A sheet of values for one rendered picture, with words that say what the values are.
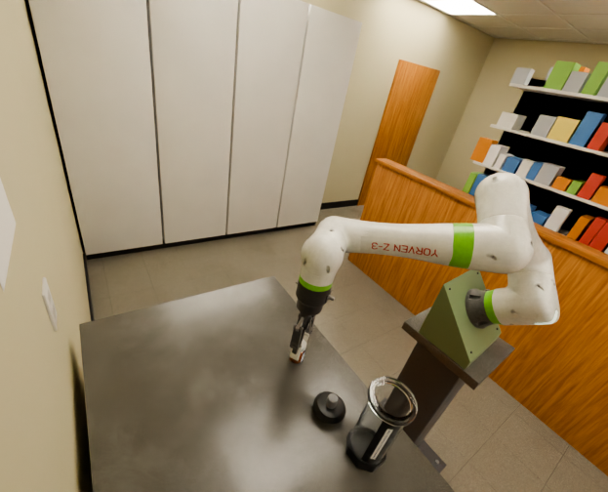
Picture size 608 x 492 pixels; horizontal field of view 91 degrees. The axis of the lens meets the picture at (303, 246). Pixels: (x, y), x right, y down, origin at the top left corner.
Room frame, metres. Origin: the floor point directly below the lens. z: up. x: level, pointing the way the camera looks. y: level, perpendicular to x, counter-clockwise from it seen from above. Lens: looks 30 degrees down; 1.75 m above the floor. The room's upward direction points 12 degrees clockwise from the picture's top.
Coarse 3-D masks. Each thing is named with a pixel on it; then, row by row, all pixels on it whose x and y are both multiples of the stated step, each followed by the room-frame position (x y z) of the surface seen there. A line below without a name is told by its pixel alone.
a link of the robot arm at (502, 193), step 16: (496, 176) 0.82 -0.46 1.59; (512, 176) 0.81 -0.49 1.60; (480, 192) 0.81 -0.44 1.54; (496, 192) 0.78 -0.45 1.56; (512, 192) 0.77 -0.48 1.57; (528, 192) 0.79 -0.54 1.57; (480, 208) 0.78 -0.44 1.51; (496, 208) 0.74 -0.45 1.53; (512, 208) 0.73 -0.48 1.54; (528, 208) 0.81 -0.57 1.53; (544, 256) 0.91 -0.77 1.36
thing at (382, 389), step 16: (384, 384) 0.46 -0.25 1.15; (400, 384) 0.46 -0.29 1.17; (368, 400) 0.41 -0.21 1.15; (384, 400) 0.47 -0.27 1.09; (400, 400) 0.45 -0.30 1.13; (416, 400) 0.43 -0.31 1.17; (368, 416) 0.41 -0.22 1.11; (384, 416) 0.38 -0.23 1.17; (400, 416) 0.43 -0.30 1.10; (352, 432) 0.43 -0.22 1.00; (368, 432) 0.39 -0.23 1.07; (352, 448) 0.40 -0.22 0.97
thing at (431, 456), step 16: (416, 352) 0.93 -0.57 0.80; (416, 368) 0.91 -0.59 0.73; (432, 368) 0.87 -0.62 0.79; (448, 368) 0.84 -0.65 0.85; (416, 384) 0.89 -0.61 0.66; (432, 384) 0.85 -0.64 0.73; (448, 384) 0.81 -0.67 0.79; (464, 384) 0.93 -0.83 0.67; (432, 400) 0.82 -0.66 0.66; (448, 400) 0.86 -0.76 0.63; (416, 416) 0.84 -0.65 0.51; (432, 416) 0.80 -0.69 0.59; (416, 432) 0.81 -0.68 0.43; (432, 464) 0.91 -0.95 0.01
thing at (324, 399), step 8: (320, 392) 0.54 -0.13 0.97; (328, 392) 0.54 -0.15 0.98; (320, 400) 0.51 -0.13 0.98; (328, 400) 0.50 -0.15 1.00; (336, 400) 0.50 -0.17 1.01; (320, 408) 0.49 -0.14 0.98; (328, 408) 0.49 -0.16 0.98; (336, 408) 0.50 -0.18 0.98; (344, 408) 0.50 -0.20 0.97; (320, 416) 0.47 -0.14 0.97; (328, 416) 0.47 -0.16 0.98; (336, 416) 0.47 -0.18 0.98; (344, 416) 0.49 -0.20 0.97
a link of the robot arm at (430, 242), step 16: (320, 224) 0.77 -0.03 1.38; (336, 224) 0.75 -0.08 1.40; (352, 224) 0.76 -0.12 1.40; (368, 224) 0.76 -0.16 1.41; (384, 224) 0.76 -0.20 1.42; (400, 224) 0.76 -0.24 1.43; (416, 224) 0.75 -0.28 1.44; (432, 224) 0.74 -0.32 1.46; (448, 224) 0.73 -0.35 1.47; (352, 240) 0.73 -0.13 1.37; (368, 240) 0.72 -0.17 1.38; (384, 240) 0.71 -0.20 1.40; (400, 240) 0.70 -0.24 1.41; (416, 240) 0.70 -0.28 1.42; (432, 240) 0.69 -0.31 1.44; (448, 240) 0.68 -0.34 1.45; (400, 256) 0.71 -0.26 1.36; (416, 256) 0.69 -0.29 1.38; (432, 256) 0.68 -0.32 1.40; (448, 256) 0.66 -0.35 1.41
